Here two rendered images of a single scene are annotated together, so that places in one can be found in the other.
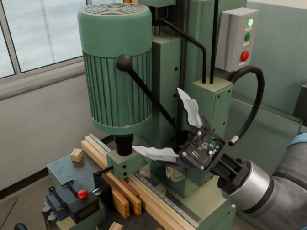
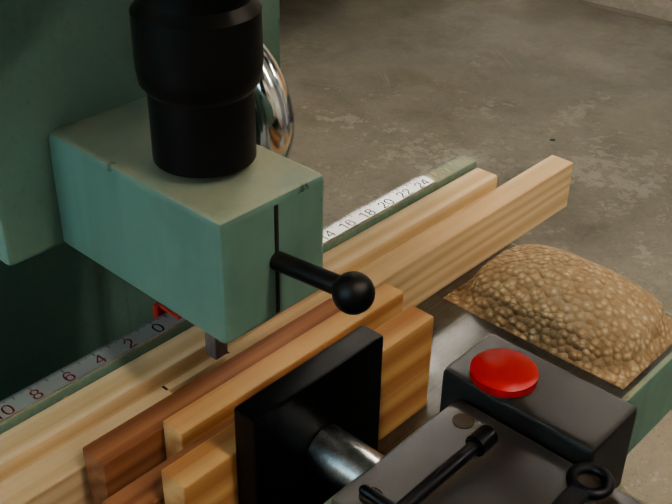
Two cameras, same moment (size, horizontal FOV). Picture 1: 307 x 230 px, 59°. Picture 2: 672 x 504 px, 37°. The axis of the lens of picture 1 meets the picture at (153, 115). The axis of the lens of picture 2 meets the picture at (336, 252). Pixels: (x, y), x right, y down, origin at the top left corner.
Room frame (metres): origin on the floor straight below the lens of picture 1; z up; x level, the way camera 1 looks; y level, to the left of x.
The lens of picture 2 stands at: (0.66, 0.54, 1.30)
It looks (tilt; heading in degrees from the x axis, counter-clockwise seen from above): 33 degrees down; 264
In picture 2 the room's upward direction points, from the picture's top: 1 degrees clockwise
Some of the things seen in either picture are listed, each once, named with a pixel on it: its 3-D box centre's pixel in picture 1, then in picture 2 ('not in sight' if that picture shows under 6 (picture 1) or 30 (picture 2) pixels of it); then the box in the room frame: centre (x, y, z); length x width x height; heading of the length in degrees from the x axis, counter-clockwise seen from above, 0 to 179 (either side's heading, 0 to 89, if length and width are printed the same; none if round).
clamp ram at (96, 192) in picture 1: (95, 194); (356, 468); (0.61, 0.19, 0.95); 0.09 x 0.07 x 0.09; 41
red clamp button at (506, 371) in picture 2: (82, 194); (503, 372); (0.54, 0.20, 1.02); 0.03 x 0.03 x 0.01
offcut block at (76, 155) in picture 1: (76, 154); not in sight; (0.84, 0.31, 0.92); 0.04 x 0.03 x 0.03; 172
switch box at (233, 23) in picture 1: (236, 39); not in sight; (0.78, -0.24, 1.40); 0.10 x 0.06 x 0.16; 131
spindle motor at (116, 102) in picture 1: (119, 70); not in sight; (0.67, 0.09, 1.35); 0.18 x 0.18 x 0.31
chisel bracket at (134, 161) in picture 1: (130, 159); (187, 220); (0.68, 0.08, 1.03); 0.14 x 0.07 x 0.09; 131
